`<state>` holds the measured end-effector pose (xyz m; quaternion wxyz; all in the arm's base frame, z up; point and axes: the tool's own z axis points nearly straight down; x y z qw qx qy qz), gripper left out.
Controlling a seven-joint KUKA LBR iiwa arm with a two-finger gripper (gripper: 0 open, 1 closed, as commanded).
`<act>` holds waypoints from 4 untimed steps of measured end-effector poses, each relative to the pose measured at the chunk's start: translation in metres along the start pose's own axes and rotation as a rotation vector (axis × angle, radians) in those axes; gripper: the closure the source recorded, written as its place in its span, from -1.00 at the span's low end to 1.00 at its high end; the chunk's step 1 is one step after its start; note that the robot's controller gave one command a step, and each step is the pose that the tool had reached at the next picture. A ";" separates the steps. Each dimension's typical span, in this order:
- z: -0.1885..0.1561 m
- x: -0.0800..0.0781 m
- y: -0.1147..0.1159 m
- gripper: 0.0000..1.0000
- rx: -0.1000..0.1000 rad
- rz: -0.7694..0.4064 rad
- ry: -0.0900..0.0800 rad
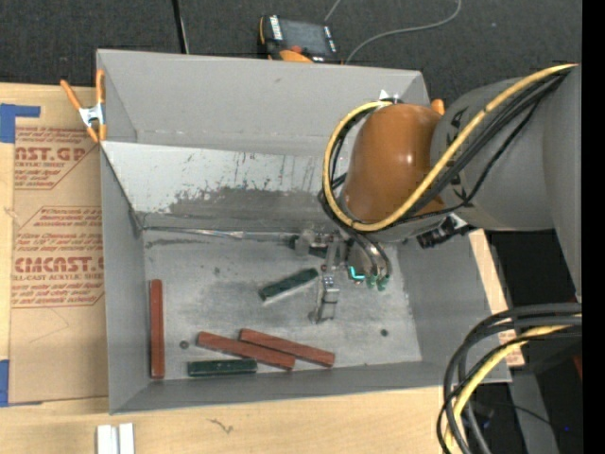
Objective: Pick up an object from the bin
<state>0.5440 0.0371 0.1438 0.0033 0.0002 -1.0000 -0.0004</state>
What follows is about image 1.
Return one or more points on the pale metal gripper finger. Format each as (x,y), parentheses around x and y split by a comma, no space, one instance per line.
(328,301)
(307,245)

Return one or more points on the dark green flat block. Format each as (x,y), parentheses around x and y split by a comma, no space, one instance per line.
(222,368)
(289,284)

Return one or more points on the red-brown flat block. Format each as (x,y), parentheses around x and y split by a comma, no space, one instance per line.
(157,329)
(288,347)
(246,351)

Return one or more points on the grey metal bin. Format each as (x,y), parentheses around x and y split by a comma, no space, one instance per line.
(227,291)

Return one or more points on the brown cardboard board, red print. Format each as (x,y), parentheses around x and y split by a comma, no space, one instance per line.
(52,234)

